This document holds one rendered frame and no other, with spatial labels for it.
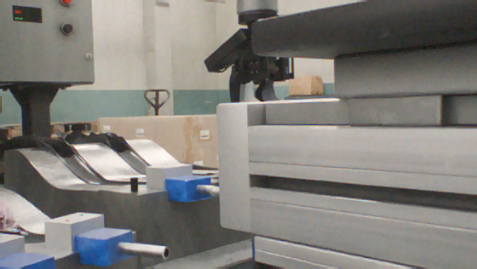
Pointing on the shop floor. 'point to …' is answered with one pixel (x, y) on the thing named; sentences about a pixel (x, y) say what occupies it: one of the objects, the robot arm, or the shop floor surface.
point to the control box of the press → (43, 55)
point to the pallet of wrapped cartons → (171, 134)
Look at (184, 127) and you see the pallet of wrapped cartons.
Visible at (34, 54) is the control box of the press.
